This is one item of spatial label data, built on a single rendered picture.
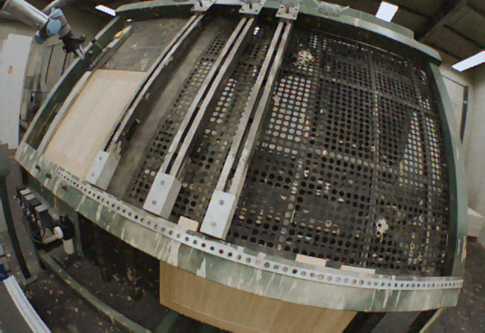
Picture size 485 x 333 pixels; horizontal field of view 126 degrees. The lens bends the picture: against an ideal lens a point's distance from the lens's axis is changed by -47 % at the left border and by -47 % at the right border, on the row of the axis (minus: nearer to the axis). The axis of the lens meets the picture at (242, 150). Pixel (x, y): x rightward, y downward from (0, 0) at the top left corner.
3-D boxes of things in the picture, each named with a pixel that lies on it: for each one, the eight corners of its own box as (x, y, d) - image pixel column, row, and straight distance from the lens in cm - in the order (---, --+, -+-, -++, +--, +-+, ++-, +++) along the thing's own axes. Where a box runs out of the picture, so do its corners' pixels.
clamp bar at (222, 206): (199, 231, 71) (170, 216, 48) (281, 16, 140) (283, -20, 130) (230, 242, 69) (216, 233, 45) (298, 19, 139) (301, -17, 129)
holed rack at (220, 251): (57, 176, 106) (56, 175, 106) (60, 170, 106) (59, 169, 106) (460, 287, 102) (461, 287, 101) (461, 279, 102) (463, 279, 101)
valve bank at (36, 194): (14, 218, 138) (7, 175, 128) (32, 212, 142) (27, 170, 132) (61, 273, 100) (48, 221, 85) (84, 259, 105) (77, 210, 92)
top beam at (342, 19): (117, 22, 192) (113, 12, 189) (125, 14, 198) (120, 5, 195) (436, 73, 154) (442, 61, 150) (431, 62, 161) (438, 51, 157)
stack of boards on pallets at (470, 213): (391, 227, 416) (403, 196, 403) (378, 207, 507) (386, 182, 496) (474, 243, 565) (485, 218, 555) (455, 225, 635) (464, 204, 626)
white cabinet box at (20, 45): (-8, 143, 541) (4, 38, 532) (13, 140, 550) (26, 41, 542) (-5, 151, 482) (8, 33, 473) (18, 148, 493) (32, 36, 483)
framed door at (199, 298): (161, 300, 130) (160, 303, 129) (164, 214, 95) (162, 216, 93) (326, 345, 134) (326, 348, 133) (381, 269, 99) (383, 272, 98)
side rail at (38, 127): (32, 149, 158) (21, 139, 154) (120, 27, 194) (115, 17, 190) (35, 151, 153) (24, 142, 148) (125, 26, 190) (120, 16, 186)
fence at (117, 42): (42, 154, 134) (36, 151, 132) (128, 31, 165) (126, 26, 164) (45, 156, 129) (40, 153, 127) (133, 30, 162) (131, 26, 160)
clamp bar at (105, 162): (92, 184, 95) (52, 157, 80) (206, 10, 154) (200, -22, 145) (108, 193, 88) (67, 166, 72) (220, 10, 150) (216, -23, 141)
